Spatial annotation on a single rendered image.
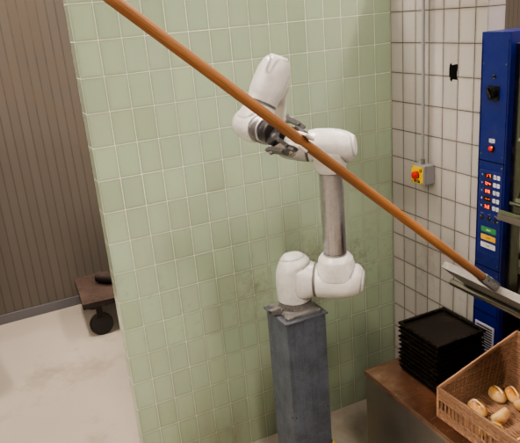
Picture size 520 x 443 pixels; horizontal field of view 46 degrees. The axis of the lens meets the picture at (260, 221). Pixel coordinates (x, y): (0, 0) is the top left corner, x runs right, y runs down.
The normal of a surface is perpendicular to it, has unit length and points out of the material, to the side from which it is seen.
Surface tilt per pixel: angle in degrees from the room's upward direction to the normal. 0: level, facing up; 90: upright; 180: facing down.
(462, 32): 90
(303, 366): 90
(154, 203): 90
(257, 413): 90
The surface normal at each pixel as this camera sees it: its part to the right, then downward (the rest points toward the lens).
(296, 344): 0.44, 0.26
